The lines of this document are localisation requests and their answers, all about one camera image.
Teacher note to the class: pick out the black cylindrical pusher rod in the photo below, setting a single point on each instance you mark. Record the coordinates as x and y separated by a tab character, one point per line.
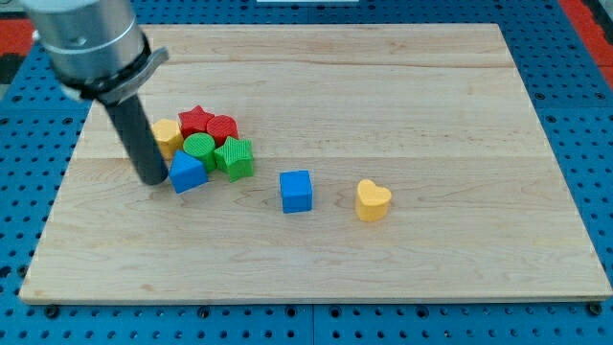
132	125

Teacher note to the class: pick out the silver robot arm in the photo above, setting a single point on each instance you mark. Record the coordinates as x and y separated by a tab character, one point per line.
99	52

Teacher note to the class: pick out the blue cube block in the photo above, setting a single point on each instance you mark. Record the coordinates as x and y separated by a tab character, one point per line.
296	191

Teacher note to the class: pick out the yellow heart block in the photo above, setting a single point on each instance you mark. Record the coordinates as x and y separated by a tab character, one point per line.
372	202

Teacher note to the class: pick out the yellow hexagon block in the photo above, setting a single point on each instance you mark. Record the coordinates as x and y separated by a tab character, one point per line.
168	136

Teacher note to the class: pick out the red star block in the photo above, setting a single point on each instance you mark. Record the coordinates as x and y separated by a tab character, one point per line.
194	121

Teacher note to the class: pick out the green cylinder block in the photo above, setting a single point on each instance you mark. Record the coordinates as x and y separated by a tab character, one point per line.
201	146

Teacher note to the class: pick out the blue triangular block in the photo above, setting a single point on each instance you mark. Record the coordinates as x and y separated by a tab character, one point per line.
186	172

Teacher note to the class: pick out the red cylinder block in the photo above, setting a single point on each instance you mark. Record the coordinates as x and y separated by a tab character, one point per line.
221	127

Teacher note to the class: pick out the green star block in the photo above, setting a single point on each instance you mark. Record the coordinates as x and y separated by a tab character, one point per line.
235	158

